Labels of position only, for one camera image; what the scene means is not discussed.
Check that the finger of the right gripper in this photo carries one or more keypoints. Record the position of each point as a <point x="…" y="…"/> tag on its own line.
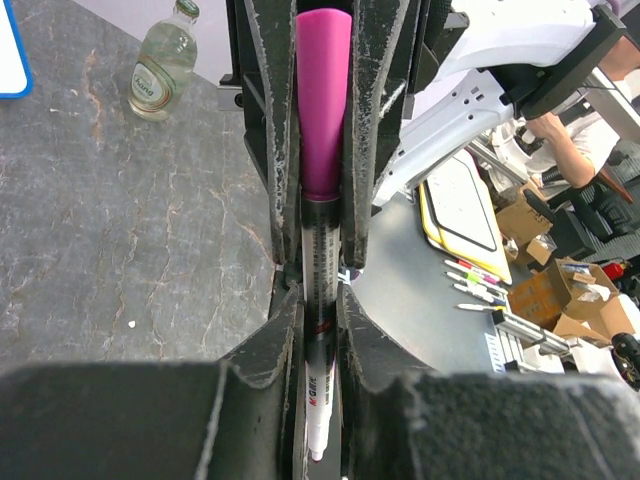
<point x="264" y="40"/>
<point x="382" y="47"/>

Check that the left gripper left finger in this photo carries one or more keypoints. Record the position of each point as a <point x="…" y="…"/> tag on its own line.
<point x="239" y="417"/>

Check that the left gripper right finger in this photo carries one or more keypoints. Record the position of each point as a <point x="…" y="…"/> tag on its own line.
<point x="403" y="420"/>

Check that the pink marker cap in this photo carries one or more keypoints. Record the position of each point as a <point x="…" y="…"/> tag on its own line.
<point x="323" y="38"/>

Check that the white marker pen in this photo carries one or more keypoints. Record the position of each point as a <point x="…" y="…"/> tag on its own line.
<point x="320" y="236"/>

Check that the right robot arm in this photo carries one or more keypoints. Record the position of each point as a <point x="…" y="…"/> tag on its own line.
<point x="504" y="57"/>

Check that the yellow framed whiteboard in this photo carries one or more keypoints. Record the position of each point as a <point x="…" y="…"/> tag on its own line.
<point x="457" y="216"/>

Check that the blue framed whiteboard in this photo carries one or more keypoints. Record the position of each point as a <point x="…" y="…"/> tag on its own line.
<point x="16" y="76"/>

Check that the glass soda bottle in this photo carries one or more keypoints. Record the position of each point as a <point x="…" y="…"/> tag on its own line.
<point x="165" y="64"/>

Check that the spare marker pen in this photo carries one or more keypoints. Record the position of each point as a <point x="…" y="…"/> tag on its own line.
<point x="484" y="296"/>
<point x="461" y="264"/>
<point x="478" y="307"/>
<point x="471" y="278"/>

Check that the cardboard box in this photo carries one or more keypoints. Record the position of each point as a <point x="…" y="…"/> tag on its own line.
<point x="573" y="299"/>

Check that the person in white shirt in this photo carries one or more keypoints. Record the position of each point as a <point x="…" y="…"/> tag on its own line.
<point x="579" y="141"/>

